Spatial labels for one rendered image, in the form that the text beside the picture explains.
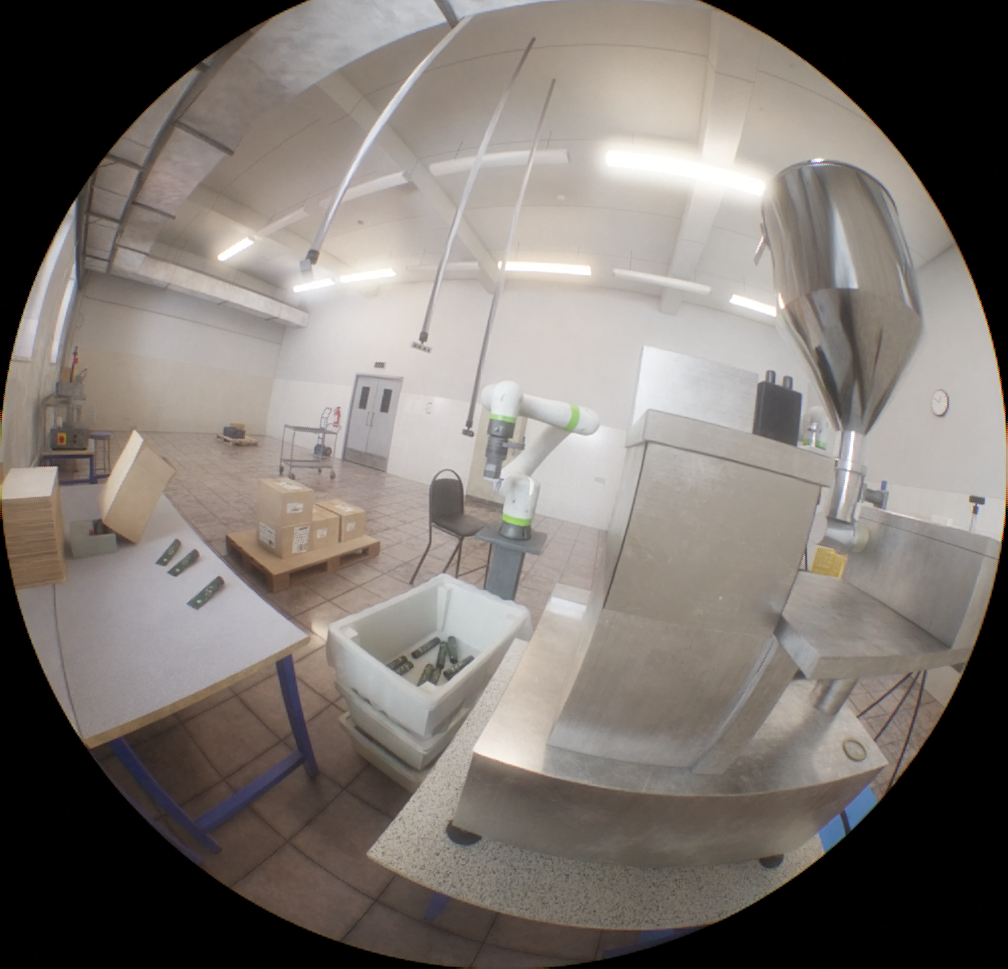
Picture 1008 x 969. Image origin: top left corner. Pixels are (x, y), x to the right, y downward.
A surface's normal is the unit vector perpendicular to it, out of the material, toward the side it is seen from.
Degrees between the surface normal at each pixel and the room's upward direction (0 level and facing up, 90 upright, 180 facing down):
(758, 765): 0
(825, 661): 90
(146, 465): 111
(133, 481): 90
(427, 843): 0
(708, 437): 90
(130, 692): 0
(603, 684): 90
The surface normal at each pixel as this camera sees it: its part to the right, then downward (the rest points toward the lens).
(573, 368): -0.30, 0.03
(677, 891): 0.19, -0.98
